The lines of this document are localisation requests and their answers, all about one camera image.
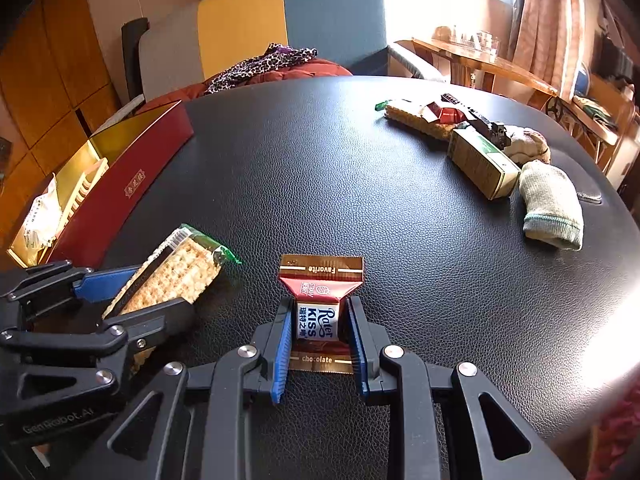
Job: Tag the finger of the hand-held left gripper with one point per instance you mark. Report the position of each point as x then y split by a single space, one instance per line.
160 317
100 282

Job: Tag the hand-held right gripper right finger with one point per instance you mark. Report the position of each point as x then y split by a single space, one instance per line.
358 355

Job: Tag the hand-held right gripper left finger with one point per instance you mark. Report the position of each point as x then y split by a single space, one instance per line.
281 355

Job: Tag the clear cracker packet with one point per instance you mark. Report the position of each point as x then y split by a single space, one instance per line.
180 270
407 115

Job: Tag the red chocolate candy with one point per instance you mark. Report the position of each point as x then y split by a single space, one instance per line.
320 280
445 114

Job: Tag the red gift box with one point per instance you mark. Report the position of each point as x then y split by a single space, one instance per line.
135 170

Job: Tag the green tea box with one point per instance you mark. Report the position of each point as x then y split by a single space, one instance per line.
480 165

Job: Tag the pale green sock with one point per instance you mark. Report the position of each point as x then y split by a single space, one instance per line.
550 205

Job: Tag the long brown brick bar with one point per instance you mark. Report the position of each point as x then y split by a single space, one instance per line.
482 122

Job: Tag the beige brown sock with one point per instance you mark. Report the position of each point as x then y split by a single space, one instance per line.
530 142

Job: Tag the white plastic packet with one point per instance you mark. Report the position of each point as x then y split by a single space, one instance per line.
42 215

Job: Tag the wooden cabinet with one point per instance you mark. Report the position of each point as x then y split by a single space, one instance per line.
45 60

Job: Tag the leopard print cloth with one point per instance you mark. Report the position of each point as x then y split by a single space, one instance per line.
260 67

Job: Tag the pink blanket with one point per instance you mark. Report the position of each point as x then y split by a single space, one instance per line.
620 440

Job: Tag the oval table inset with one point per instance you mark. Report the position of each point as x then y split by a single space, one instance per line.
590 196

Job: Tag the black iron stand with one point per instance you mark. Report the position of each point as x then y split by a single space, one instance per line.
562 115

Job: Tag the wooden side table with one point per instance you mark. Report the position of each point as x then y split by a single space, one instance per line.
500 67

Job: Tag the clear glassware set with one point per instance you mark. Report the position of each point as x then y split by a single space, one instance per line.
467 40

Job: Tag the multicolour sofa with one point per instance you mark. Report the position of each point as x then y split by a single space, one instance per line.
320 15

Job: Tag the wooden shelf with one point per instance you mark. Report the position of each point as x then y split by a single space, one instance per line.
607 115

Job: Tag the beige patterned curtain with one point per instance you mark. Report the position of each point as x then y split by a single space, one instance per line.
545 25

